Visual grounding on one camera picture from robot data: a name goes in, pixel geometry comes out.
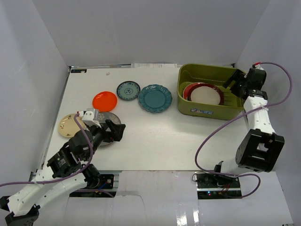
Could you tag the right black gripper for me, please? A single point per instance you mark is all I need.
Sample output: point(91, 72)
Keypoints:
point(237, 75)

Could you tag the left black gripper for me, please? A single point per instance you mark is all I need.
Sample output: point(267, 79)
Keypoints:
point(109, 132)

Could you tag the grey deer plate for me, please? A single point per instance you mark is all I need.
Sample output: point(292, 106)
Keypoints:
point(102, 117)

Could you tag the dark red rimmed plate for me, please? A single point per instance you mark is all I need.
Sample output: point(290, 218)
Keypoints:
point(206, 94)

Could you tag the red teal wave plate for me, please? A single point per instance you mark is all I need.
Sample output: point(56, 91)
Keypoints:
point(187, 89)

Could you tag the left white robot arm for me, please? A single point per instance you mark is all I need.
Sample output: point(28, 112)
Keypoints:
point(69, 170)

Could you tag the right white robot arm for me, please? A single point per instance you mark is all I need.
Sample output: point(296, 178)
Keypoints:
point(261, 147)

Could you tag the olive green plastic bin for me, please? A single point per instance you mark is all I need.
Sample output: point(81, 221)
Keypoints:
point(209, 74)

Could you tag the orange plate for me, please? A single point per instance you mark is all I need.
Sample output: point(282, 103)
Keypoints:
point(105, 101)

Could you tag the small blue patterned plate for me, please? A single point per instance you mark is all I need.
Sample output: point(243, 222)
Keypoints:
point(128, 90)

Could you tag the cream floral plate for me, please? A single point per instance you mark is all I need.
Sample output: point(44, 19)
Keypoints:
point(67, 127)

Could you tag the teal scalloped plate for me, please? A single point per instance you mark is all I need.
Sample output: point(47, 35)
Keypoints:
point(155, 98)

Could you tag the white papers at back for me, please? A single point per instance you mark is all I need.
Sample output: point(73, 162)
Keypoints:
point(155, 65)

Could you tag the black label sticker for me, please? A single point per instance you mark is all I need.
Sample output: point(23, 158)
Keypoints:
point(78, 71)

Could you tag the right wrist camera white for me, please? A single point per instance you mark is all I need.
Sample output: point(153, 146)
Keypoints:
point(257, 66)

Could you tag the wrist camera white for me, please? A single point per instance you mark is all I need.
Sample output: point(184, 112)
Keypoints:
point(90, 117)
point(257, 66)

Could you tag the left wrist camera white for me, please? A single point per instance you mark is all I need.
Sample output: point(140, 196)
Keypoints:
point(90, 117)

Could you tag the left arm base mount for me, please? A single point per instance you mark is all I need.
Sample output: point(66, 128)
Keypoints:
point(95, 187)

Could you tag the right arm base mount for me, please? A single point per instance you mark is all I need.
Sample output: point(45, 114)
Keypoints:
point(216, 187)

